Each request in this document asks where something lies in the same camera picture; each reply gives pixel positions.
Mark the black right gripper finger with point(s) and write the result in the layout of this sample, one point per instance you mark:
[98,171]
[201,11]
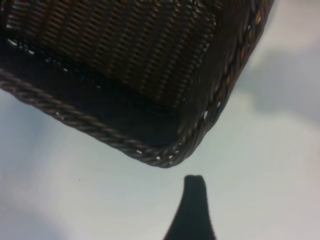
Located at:
[193,215]

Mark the dark brown woven basket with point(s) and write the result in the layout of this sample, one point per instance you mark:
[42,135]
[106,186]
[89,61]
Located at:
[130,50]

